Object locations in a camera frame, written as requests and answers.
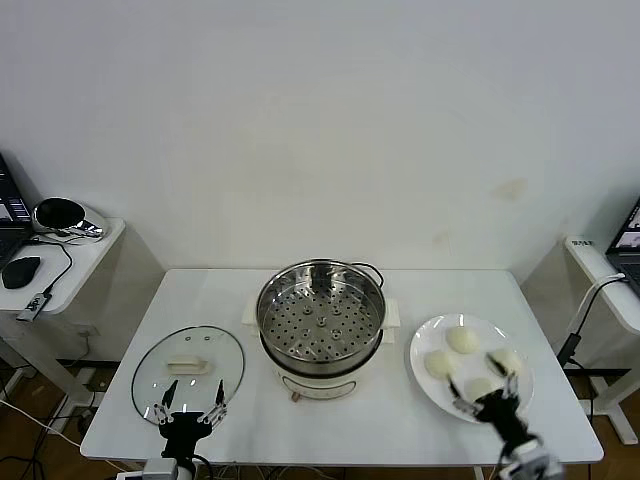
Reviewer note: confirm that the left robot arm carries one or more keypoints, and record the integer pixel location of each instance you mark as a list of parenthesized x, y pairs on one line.
[(186, 471)]

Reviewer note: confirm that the white round plate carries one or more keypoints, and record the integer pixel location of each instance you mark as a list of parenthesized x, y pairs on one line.
[(435, 395)]

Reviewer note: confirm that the glass pot lid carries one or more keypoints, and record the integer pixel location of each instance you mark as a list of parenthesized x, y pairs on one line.
[(190, 364)]

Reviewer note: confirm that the steel steamer pot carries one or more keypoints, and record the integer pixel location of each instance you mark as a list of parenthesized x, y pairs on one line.
[(320, 387)]

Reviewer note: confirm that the white steamed baozi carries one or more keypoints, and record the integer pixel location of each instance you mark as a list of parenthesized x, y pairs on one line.
[(512, 361), (440, 362), (462, 340), (479, 386)]

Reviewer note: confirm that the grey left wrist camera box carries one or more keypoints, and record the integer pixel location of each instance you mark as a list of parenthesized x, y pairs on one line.
[(160, 467)]

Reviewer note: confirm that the black power adapter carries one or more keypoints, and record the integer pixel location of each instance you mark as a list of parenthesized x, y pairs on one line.
[(85, 413)]

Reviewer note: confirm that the perforated steel steamer basket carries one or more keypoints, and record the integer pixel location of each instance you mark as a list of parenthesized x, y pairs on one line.
[(320, 325)]

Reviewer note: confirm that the dark laptop with pink screen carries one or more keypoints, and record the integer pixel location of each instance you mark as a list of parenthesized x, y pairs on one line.
[(627, 235)]

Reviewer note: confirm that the black computer mouse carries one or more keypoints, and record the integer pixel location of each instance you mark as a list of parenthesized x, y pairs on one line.
[(20, 272)]

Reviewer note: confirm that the white side table with mouse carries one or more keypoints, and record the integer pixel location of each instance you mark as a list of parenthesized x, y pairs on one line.
[(90, 260)]

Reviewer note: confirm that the white side table with label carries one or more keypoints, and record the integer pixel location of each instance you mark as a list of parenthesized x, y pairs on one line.
[(585, 260)]

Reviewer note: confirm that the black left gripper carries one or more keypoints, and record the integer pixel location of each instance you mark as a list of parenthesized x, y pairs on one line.
[(182, 430)]

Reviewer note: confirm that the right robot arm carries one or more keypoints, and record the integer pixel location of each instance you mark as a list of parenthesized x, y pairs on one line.
[(530, 460)]

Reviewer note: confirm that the black laptop with purple screen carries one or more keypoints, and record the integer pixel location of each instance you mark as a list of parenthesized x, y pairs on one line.
[(10, 210)]

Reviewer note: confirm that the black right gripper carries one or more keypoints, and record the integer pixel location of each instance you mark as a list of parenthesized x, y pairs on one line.
[(502, 415)]

